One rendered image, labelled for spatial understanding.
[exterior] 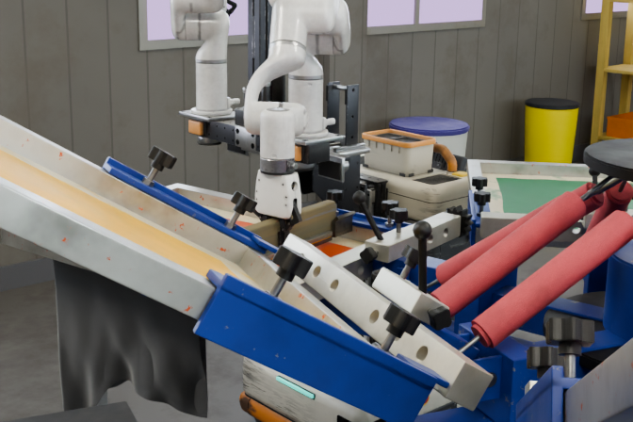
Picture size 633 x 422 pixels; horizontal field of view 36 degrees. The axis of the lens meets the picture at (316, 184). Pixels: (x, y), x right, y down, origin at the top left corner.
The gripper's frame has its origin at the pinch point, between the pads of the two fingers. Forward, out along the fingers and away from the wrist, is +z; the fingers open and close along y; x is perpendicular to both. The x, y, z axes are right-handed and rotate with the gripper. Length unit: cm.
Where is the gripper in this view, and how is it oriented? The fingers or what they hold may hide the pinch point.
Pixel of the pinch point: (277, 237)
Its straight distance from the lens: 218.2
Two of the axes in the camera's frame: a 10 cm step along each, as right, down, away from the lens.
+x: -6.0, 1.8, -7.8
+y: -8.0, -1.6, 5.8
